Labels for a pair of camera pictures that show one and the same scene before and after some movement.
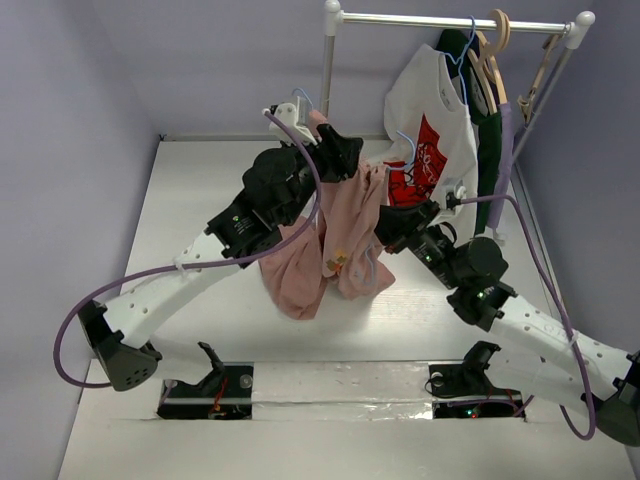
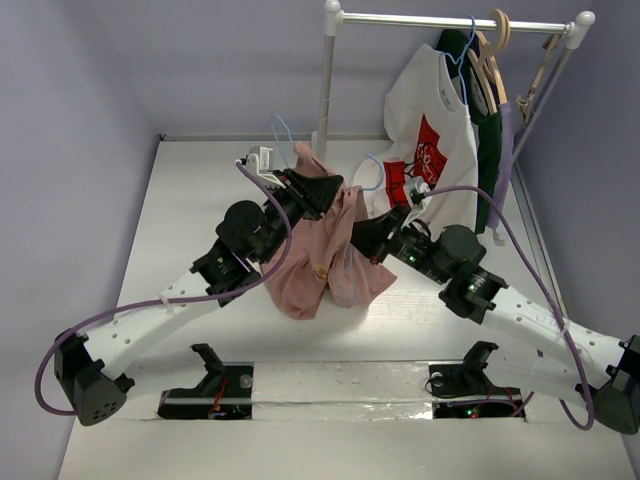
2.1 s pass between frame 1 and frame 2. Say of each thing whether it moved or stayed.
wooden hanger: stayed
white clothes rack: stayed
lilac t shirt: stayed
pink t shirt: moved
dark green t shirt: stayed
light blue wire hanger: moved
